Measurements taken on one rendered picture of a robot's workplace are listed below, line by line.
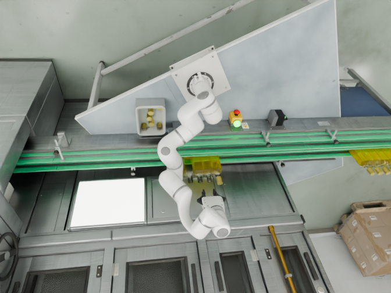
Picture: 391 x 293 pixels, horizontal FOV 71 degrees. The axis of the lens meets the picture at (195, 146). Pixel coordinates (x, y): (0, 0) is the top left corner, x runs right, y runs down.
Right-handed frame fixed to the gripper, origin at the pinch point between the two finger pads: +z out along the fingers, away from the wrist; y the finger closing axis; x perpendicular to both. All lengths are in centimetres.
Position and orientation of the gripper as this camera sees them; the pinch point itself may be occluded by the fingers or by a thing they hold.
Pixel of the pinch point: (209, 193)
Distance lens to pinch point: 140.5
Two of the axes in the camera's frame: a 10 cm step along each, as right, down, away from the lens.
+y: 9.9, -0.3, 1.5
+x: 0.3, -9.1, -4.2
